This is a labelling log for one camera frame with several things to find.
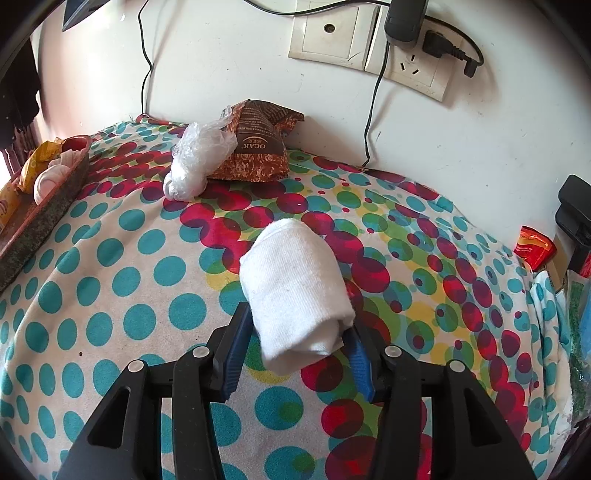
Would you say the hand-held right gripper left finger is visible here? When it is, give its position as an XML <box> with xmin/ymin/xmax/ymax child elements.
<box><xmin>60</xmin><ymin>301</ymin><xmax>254</xmax><ymax>480</ymax></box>

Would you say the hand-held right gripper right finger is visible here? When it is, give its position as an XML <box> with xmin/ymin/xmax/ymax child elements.
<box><xmin>344</xmin><ymin>323</ymin><xmax>539</xmax><ymax>480</ymax></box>

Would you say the white towel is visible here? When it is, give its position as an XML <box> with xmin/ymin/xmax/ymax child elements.
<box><xmin>239</xmin><ymin>219</ymin><xmax>357</xmax><ymax>376</ymax></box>

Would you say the red round tray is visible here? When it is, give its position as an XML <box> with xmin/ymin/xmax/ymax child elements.
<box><xmin>0</xmin><ymin>135</ymin><xmax>92</xmax><ymax>291</ymax></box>

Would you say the yellow crinkled snack bag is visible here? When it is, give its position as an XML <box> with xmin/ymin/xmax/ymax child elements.
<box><xmin>21</xmin><ymin>140</ymin><xmax>63</xmax><ymax>192</ymax></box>

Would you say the polka dot cloth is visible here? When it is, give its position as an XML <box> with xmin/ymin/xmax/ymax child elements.
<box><xmin>0</xmin><ymin>113</ymin><xmax>561</xmax><ymax>480</ymax></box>

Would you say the clear plastic bag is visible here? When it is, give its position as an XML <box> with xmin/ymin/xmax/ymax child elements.
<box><xmin>163</xmin><ymin>117</ymin><xmax>238</xmax><ymax>201</ymax></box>

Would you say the brown snack bag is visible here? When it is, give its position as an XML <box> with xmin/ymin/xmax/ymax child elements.
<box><xmin>205</xmin><ymin>98</ymin><xmax>305</xmax><ymax>183</ymax></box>

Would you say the red packet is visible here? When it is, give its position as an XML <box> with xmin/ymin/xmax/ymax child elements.
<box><xmin>513</xmin><ymin>225</ymin><xmax>558</xmax><ymax>273</ymax></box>

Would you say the green patterned bag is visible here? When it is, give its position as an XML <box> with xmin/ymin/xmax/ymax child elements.
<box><xmin>566</xmin><ymin>270</ymin><xmax>591</xmax><ymax>416</ymax></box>

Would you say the small white rolled cloth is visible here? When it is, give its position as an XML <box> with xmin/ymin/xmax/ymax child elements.
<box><xmin>34</xmin><ymin>164</ymin><xmax>72</xmax><ymax>206</ymax></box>
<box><xmin>50</xmin><ymin>148</ymin><xmax>88</xmax><ymax>169</ymax></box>

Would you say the black object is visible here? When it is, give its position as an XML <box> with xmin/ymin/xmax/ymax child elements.
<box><xmin>554</xmin><ymin>174</ymin><xmax>591</xmax><ymax>278</ymax></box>

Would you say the yellow packet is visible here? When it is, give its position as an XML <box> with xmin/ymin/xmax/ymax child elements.
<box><xmin>0</xmin><ymin>182</ymin><xmax>24</xmax><ymax>232</ymax></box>

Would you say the white power socket plate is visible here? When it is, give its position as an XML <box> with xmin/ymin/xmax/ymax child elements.
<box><xmin>364</xmin><ymin>7</ymin><xmax>455</xmax><ymax>104</ymax></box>

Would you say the dark hanging clothing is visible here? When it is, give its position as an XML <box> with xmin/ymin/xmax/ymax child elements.
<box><xmin>0</xmin><ymin>41</ymin><xmax>42</xmax><ymax>144</ymax></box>

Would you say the black charger adapter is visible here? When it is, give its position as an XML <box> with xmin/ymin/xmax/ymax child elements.
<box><xmin>385</xmin><ymin>0</ymin><xmax>428</xmax><ymax>51</ymax></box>

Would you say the black flat screen television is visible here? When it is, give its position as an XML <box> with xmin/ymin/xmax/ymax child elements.
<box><xmin>62</xmin><ymin>0</ymin><xmax>95</xmax><ymax>32</ymax></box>

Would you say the black television cable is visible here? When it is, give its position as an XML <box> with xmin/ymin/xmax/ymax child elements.
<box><xmin>137</xmin><ymin>0</ymin><xmax>155</xmax><ymax>118</ymax></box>

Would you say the thin charger cable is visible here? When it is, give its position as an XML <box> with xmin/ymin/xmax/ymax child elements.
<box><xmin>362</xmin><ymin>44</ymin><xmax>393</xmax><ymax>168</ymax></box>

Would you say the white wall outlet plate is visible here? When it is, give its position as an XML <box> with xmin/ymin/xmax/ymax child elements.
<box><xmin>287</xmin><ymin>0</ymin><xmax>383</xmax><ymax>71</ymax></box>

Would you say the white wall socket panel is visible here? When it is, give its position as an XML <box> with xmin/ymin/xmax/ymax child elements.
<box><xmin>242</xmin><ymin>0</ymin><xmax>485</xmax><ymax>78</ymax></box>

